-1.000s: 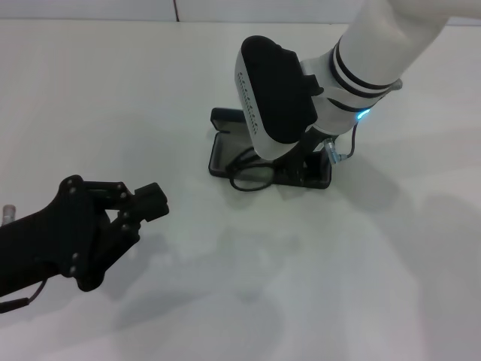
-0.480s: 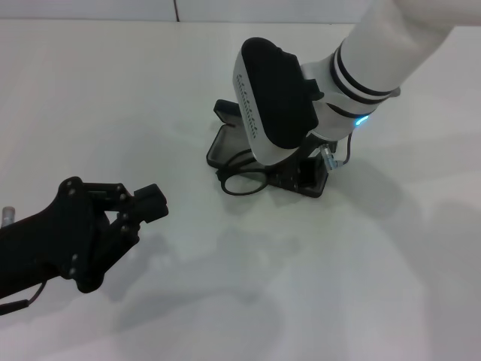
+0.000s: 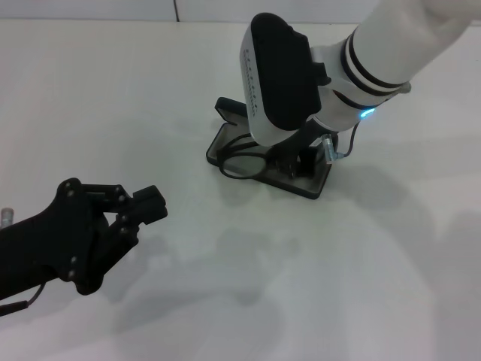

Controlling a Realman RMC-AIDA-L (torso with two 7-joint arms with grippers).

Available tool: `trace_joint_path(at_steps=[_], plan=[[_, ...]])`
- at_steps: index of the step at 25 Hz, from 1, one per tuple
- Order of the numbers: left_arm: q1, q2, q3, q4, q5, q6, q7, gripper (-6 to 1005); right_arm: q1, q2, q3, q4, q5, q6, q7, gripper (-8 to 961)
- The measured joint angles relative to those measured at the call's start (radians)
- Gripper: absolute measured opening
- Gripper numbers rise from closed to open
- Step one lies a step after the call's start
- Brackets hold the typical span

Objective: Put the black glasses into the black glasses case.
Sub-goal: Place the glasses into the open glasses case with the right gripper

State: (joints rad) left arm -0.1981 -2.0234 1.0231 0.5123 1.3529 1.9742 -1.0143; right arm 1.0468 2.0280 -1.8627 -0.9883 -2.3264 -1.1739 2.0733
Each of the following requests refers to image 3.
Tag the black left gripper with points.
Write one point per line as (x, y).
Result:
(56, 244)

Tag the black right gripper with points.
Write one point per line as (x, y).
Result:
(304, 139)

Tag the black framed glasses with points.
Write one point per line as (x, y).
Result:
(244, 178)

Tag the black glasses case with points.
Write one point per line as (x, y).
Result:
(227, 109)

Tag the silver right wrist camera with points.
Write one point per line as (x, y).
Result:
(285, 75)

